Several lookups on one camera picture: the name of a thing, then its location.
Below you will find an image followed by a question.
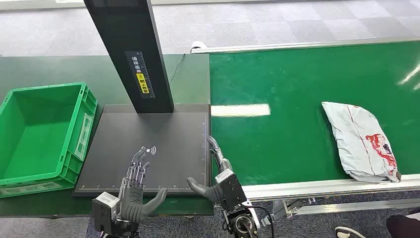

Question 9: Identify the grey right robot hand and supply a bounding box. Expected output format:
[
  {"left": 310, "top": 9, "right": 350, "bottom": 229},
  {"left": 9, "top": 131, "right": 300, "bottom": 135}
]
[{"left": 186, "top": 135, "right": 234, "bottom": 204}]

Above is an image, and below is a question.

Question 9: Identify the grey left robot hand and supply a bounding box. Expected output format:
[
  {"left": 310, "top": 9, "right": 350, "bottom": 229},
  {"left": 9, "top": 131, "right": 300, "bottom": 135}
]
[{"left": 117, "top": 146, "right": 168, "bottom": 224}]

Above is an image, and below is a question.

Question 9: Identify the grey plastic mailer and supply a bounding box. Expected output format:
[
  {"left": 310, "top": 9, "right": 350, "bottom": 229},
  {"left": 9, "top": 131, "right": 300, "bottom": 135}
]
[{"left": 321, "top": 101, "right": 402, "bottom": 183}]

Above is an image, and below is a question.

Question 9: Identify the black inbound scanner machine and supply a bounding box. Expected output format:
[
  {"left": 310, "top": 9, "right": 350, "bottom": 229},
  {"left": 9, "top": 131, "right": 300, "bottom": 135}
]
[{"left": 72, "top": 0, "right": 212, "bottom": 198}]

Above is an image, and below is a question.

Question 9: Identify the green conveyor belt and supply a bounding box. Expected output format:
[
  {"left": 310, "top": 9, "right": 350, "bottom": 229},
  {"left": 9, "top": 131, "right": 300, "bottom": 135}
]
[{"left": 209, "top": 41, "right": 420, "bottom": 186}]

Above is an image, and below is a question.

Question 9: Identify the white conveyor roller end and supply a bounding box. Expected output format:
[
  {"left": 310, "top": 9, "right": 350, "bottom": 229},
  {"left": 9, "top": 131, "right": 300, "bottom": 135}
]
[{"left": 190, "top": 41, "right": 208, "bottom": 53}]

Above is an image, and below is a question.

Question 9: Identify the green plastic crate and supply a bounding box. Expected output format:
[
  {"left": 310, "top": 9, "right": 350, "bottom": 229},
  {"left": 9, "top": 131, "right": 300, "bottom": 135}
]
[{"left": 0, "top": 82, "right": 99, "bottom": 199}]

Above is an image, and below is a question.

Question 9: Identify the person's shoe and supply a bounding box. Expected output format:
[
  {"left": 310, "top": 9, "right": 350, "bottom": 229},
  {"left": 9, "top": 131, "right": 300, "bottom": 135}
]
[{"left": 334, "top": 226, "right": 367, "bottom": 238}]

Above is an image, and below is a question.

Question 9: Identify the person's leg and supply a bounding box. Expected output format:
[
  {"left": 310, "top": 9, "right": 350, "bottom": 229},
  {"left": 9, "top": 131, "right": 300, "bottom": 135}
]
[{"left": 386, "top": 213, "right": 420, "bottom": 238}]

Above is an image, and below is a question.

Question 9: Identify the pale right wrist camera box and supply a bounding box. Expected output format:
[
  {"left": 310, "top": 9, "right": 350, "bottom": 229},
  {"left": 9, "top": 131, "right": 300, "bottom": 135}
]
[{"left": 214, "top": 169, "right": 247, "bottom": 212}]

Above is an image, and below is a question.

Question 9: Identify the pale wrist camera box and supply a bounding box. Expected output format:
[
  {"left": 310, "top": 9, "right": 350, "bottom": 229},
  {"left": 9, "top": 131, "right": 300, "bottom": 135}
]
[
  {"left": 91, "top": 191, "right": 120, "bottom": 235},
  {"left": 214, "top": 169, "right": 247, "bottom": 212}
]

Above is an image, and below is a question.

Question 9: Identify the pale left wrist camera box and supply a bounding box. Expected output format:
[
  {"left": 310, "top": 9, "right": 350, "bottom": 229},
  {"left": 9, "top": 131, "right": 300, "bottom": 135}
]
[{"left": 91, "top": 191, "right": 120, "bottom": 235}]

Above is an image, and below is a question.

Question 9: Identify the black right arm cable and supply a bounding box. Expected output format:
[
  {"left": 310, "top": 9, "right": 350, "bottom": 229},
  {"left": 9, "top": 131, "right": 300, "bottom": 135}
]
[{"left": 247, "top": 204, "right": 275, "bottom": 238}]

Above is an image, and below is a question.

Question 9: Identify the aluminium conveyor frame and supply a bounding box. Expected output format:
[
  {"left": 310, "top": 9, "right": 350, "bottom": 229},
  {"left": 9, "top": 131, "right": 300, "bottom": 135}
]
[{"left": 190, "top": 37, "right": 420, "bottom": 228}]

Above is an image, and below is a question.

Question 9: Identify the thin black table cable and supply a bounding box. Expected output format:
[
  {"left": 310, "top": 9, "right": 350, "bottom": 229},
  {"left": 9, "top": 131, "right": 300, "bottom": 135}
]
[{"left": 169, "top": 54, "right": 186, "bottom": 85}]

